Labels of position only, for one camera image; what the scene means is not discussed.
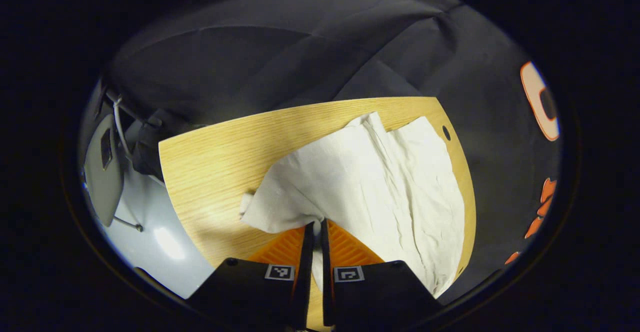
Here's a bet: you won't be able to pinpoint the white cable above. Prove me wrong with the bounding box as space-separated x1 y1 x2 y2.
112 97 133 160

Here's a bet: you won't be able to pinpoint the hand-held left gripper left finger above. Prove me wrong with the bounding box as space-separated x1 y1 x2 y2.
186 222 315 332

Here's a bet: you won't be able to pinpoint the grey chair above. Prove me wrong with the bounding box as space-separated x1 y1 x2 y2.
82 113 146 233

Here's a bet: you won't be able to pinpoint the white jeans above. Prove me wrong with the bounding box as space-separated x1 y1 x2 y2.
239 111 467 299

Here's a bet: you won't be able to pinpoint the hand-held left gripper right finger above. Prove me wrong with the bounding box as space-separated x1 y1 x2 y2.
320 218 444 330

